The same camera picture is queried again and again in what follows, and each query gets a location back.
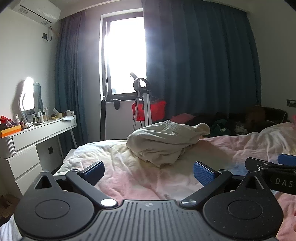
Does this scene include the lit vanity mirror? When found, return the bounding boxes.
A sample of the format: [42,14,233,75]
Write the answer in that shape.
[18,77,36,122]

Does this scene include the narrow blue curtain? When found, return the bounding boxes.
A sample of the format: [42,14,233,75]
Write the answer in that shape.
[54,10,102,149]

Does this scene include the cream pants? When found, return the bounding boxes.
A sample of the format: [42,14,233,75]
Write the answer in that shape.
[126,120,211,168]

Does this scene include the wide blue curtain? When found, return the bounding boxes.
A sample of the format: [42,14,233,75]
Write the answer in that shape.
[142,0,262,129]

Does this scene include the pink and cream bed blanket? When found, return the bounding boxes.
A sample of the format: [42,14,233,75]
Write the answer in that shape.
[55,122,296,241]

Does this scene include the row of cosmetic bottles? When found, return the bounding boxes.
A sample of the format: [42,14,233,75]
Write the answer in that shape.
[14,107,50,128]

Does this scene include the garment steamer stand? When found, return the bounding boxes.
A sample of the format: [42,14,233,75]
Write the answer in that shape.
[129,72,153,128]

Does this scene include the red bag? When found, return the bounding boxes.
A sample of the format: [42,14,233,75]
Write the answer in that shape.
[132,100,167,122]

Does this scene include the white dressing table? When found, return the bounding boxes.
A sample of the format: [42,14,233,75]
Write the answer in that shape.
[0,115,78,160]

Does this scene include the wall socket with cable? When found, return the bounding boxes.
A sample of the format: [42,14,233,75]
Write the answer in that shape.
[42,26,54,42]

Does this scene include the white drawer cabinet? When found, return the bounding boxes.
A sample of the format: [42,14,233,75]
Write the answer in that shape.
[0,145,42,197]

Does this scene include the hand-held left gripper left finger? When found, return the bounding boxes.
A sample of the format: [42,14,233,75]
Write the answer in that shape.
[34,160,119,208]

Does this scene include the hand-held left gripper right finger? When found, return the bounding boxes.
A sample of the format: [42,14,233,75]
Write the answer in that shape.
[180,161,272,207]

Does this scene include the pink pillow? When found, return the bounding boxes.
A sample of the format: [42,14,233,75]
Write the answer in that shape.
[171,113,195,124]

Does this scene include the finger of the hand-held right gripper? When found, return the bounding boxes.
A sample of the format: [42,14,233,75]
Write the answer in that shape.
[245,158,276,171]
[277,153,296,166]

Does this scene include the window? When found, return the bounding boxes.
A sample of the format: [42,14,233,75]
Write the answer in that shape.
[100,8,148,98]

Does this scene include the orange box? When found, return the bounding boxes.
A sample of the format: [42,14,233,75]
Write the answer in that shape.
[0,126,23,138]

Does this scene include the white air conditioner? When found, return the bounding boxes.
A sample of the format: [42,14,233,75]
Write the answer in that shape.
[12,0,61,24]

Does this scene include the cardboard box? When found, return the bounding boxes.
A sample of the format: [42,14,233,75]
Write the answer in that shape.
[0,194,22,219]

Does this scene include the dark wavy mirror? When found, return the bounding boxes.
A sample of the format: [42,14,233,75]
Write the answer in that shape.
[33,82,44,112]

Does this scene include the pile of dark clothes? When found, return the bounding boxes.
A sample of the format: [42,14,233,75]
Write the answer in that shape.
[192,106,290,138]

